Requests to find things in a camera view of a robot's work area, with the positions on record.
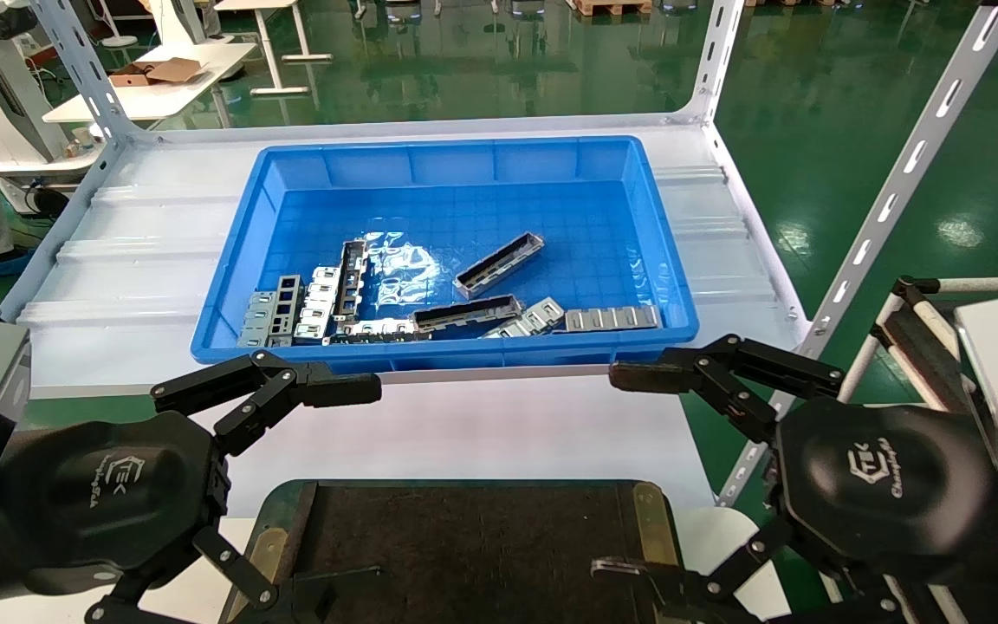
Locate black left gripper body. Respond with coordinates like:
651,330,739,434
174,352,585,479
0,412,231,599

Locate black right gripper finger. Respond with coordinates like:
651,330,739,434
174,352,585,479
610,334,846,443
590,518,812,624

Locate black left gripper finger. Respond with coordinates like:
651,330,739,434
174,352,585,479
151,349,384,458
83,527,383,624

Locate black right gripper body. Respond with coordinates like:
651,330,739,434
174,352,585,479
776,397,998,582

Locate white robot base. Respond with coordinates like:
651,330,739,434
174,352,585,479
148,0,223,44

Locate silver ribbed metal part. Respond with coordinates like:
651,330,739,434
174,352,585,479
294,266,341,345

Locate narrow dark metal housing part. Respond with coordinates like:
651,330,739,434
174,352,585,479
332,240,370,323

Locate long dark metal housing part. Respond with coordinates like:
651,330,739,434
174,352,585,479
412,295,524,337

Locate silver angled metal part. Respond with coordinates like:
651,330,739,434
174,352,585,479
482,296,566,340

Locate black container tray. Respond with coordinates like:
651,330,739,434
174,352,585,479
220,478,695,624

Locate dark perforated metal plate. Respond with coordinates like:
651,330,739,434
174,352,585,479
270,274,304,348

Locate grey perforated metal plate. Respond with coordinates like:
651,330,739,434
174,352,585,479
237,290,280,349

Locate flat silver slotted plate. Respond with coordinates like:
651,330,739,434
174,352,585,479
564,305,663,333

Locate white metal shelf rack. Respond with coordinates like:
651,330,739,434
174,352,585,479
0,0,998,508

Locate blue plastic bin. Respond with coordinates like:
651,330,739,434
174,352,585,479
190,135,699,378

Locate white work table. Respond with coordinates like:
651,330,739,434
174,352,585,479
42,41,257,124

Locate white table with T legs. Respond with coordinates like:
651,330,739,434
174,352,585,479
213,0,334,96

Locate brown cardboard box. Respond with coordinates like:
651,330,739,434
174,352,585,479
109,57,212,88

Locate wooden pallet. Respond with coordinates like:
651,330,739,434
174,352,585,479
573,0,654,16

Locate white round floor stand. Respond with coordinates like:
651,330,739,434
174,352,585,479
99,0,140,49

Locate white tube frame cart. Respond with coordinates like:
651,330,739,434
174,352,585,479
837,276,998,624

